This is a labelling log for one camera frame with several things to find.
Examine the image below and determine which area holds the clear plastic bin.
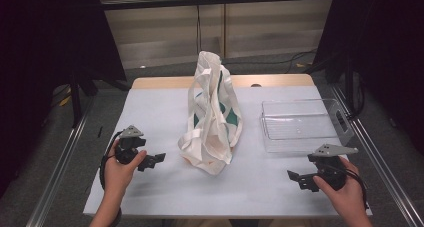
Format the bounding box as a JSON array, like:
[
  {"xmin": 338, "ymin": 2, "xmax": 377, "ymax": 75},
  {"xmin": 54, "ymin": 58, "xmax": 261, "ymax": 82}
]
[{"xmin": 259, "ymin": 98, "xmax": 355, "ymax": 154}]

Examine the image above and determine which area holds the person's right hand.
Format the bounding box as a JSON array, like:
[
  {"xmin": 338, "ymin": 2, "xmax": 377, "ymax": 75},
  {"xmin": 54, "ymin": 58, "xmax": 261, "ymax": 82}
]
[{"xmin": 313, "ymin": 156, "xmax": 368, "ymax": 218}]

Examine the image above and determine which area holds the white canvas tote bag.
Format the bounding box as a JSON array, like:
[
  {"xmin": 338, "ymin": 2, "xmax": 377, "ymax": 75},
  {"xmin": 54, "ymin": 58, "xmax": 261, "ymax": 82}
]
[{"xmin": 177, "ymin": 50, "xmax": 244, "ymax": 176}]

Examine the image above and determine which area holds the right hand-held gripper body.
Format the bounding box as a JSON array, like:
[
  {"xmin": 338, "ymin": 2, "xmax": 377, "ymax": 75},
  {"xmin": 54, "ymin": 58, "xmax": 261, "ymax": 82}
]
[{"xmin": 308, "ymin": 143, "xmax": 359, "ymax": 191}]

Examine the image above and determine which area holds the black stand post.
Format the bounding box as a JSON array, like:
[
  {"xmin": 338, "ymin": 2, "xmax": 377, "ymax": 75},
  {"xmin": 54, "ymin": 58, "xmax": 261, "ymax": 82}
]
[
  {"xmin": 344, "ymin": 56, "xmax": 355, "ymax": 115},
  {"xmin": 68, "ymin": 66, "xmax": 83, "ymax": 128}
]

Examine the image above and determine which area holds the aluminium frame rail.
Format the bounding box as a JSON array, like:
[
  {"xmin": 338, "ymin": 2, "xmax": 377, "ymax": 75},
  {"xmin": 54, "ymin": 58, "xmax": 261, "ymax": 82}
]
[
  {"xmin": 331, "ymin": 83, "xmax": 424, "ymax": 227},
  {"xmin": 25, "ymin": 96, "xmax": 95, "ymax": 227}
]

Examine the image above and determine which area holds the black curtain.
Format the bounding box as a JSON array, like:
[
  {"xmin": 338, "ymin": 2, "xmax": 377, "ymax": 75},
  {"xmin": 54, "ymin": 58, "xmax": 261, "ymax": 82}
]
[
  {"xmin": 313, "ymin": 0, "xmax": 424, "ymax": 155},
  {"xmin": 0, "ymin": 0, "xmax": 128, "ymax": 198}
]

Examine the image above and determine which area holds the person's left hand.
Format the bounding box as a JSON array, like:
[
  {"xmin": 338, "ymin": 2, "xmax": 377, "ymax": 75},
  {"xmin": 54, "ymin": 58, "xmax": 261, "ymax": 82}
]
[{"xmin": 103, "ymin": 142, "xmax": 148, "ymax": 194}]

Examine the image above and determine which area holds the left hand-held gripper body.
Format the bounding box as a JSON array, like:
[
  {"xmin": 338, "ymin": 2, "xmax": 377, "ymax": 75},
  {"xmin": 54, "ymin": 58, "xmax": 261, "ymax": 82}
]
[{"xmin": 114, "ymin": 125, "xmax": 148, "ymax": 165}]

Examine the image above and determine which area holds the black floor cable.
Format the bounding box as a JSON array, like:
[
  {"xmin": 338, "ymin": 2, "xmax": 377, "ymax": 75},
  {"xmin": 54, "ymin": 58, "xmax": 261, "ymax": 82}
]
[{"xmin": 196, "ymin": 5, "xmax": 318, "ymax": 75}]

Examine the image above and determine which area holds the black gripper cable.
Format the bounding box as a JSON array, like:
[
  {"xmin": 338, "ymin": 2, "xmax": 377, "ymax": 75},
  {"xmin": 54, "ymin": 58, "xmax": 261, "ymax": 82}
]
[
  {"xmin": 328, "ymin": 165, "xmax": 370, "ymax": 211},
  {"xmin": 99, "ymin": 130, "xmax": 124, "ymax": 192}
]

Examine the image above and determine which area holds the light grey table mat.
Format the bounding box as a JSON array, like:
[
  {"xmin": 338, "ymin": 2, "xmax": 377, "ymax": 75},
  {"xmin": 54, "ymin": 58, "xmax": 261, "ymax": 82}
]
[{"xmin": 83, "ymin": 85, "xmax": 373, "ymax": 218}]

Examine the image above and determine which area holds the black horizontal bar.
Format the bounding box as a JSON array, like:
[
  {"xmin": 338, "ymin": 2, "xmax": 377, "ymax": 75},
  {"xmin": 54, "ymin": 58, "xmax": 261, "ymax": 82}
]
[{"xmin": 101, "ymin": 0, "xmax": 338, "ymax": 11}]

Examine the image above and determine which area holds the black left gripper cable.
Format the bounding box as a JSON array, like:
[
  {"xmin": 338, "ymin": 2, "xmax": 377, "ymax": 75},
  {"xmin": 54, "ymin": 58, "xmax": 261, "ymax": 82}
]
[{"xmin": 99, "ymin": 130, "xmax": 124, "ymax": 192}]

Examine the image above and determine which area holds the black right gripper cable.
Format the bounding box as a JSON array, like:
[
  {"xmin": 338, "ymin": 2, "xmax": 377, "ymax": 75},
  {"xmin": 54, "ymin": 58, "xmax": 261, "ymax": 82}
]
[{"xmin": 328, "ymin": 165, "xmax": 370, "ymax": 211}]

